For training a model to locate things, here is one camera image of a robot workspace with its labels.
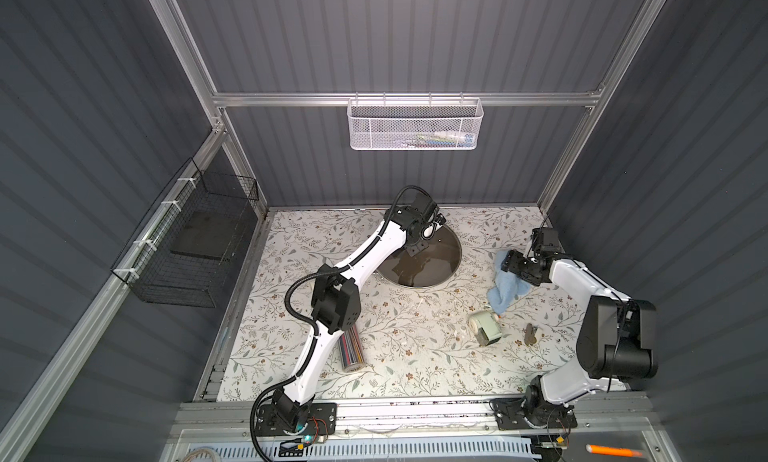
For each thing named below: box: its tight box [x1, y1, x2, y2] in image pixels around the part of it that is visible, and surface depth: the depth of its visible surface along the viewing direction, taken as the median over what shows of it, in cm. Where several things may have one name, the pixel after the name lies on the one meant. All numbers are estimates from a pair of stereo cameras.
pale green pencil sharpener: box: [468, 311, 503, 346], surface depth 86 cm
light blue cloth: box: [487, 250, 531, 316], surface depth 92 cm
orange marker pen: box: [586, 444, 644, 458], surface depth 71 cm
